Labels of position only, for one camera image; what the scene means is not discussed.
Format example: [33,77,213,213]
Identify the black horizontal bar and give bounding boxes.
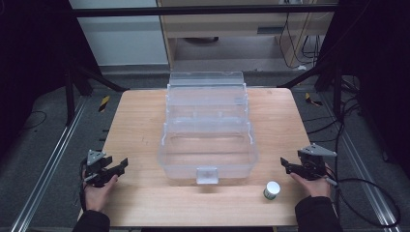
[69,4,340,17]

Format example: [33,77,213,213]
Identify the clear plastic tiered storage box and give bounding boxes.
[157,71,260,186]

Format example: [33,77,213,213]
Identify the person's left hand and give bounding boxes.
[82,169,119,213]

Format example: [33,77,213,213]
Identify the small white jar green label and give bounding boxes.
[263,180,281,201]

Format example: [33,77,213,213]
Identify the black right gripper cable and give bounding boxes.
[324,175,402,228]

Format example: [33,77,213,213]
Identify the black curtain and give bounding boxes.
[317,0,410,178]
[0,0,98,156]

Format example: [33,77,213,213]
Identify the black cables under desk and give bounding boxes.
[278,12,325,71]

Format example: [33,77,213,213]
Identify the aluminium floor rail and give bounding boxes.
[321,92,402,232]
[10,96,89,232]

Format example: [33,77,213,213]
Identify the white cabinet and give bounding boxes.
[69,0,170,68]

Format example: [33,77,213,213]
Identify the black floor cables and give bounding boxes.
[302,76,366,144]

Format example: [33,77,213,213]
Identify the black metal stand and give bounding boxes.
[63,62,131,128]
[276,59,344,121]

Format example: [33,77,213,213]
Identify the yellow black tape marker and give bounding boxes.
[98,95,111,113]
[304,92,324,107]

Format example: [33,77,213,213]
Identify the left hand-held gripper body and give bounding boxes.
[83,149,114,189]

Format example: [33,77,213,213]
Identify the person's right hand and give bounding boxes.
[289,162,334,198]

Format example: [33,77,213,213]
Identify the thin black floor cable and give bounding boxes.
[18,110,48,133]

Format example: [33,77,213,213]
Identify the light wooden desk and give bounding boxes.
[157,0,336,71]

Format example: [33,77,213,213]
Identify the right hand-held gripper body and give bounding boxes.
[296,143,338,181]

